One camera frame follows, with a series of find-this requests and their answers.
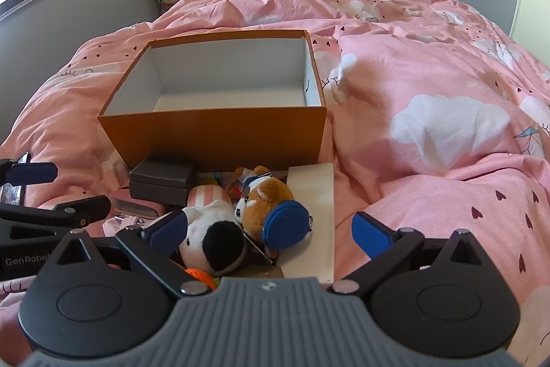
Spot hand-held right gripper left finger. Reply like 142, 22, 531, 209
38, 211, 208, 298

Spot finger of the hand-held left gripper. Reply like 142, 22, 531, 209
0, 195, 112, 228
0, 160, 59, 185

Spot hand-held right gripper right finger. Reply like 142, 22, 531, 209
331, 211, 501, 301

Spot white plush dog black ear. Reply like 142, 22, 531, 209
177, 184, 248, 277

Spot small black box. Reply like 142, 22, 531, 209
128, 158, 197, 206

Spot white rectangular box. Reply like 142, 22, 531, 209
275, 163, 336, 286

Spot blue round zip pouch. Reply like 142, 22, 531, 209
262, 199, 314, 251

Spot brown and white dog plush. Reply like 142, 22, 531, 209
234, 177, 297, 260

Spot orange cardboard box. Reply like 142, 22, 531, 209
97, 29, 328, 172

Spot orange crochet ball green leaf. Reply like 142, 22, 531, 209
185, 268, 222, 290

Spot pink printed duvet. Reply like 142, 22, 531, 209
0, 0, 550, 367

